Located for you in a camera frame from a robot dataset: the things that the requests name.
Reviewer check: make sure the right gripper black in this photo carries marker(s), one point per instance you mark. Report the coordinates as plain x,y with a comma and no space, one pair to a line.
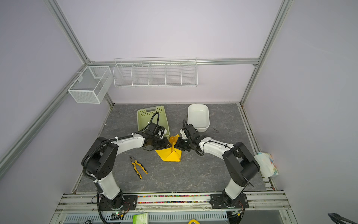
178,144

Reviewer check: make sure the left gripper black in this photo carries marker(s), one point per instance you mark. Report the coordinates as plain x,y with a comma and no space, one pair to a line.
165,144

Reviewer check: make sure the orange wooden spoon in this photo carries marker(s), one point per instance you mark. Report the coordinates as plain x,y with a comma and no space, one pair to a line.
173,140

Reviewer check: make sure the yellow paper napkin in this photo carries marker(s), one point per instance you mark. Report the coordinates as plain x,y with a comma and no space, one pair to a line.
168,155

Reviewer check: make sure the green perforated plastic basket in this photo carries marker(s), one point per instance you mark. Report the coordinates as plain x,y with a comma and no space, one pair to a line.
144,116

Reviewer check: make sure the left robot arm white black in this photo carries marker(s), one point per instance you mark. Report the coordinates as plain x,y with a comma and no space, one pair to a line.
99,161

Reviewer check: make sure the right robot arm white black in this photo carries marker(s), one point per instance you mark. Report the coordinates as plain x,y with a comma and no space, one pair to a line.
240,163

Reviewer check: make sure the yellow black pliers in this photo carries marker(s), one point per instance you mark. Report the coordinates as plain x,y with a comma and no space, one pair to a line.
137,165

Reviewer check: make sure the white oval plastic tub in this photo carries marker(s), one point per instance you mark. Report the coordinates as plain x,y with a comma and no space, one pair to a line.
198,116

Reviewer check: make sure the green white small box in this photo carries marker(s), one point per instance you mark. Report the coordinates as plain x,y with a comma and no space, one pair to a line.
141,218

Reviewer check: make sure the small white mesh basket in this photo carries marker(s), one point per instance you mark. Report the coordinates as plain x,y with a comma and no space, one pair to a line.
91,85

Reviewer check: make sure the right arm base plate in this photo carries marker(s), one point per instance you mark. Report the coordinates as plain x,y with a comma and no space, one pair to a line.
218,201

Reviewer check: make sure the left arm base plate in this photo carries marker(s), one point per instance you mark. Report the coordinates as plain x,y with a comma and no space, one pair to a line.
128,202

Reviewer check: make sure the long white wire shelf basket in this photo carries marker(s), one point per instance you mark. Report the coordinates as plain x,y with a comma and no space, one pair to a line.
155,72

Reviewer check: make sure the aluminium frame rail base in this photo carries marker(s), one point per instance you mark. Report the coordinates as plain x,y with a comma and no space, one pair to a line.
168,207

